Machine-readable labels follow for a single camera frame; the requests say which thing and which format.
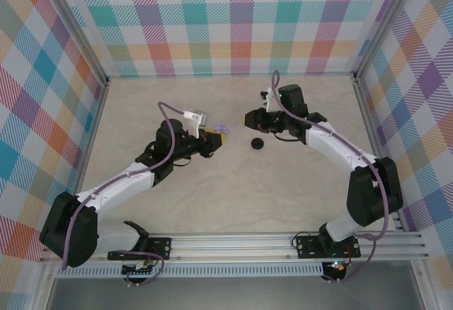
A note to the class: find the aluminium frame post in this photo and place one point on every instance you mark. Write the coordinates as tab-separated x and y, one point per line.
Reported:
80	28
385	23

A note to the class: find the black earbud charging case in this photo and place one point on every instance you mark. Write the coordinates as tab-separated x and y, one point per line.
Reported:
257	143

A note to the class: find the aluminium side rail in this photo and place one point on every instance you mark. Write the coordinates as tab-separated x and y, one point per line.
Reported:
368	119
95	119

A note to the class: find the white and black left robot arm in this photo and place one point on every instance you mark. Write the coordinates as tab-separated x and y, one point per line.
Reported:
117	186

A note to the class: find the lilac earbud charging case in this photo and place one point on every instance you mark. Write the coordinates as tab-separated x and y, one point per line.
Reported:
221	127

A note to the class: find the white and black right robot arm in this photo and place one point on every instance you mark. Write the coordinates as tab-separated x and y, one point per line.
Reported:
336	147

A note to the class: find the small electronics board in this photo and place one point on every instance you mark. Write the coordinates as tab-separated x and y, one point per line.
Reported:
139	269
334	267

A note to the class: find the grey metal sheet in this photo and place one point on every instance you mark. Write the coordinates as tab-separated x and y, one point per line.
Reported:
230	294

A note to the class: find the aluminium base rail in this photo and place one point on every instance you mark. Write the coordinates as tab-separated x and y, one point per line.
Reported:
230	246

